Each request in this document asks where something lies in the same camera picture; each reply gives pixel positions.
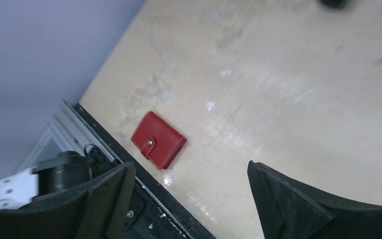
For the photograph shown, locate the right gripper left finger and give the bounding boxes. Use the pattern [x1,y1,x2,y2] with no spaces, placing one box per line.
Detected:
[0,163,136,239]

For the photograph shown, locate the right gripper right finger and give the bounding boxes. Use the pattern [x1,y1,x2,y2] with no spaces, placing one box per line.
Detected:
[247,161,382,239]

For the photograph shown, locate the red card holder wallet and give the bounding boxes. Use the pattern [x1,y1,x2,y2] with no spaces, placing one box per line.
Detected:
[131,111,187,170]

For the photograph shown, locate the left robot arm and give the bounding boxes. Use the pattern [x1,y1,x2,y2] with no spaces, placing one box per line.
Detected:
[0,151,93,210]

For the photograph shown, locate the black front table rail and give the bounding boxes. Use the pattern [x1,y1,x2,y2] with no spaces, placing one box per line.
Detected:
[73,103,214,239]

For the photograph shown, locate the aluminium frame rail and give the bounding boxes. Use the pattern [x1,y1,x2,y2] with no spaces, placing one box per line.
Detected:
[18,100,121,171]

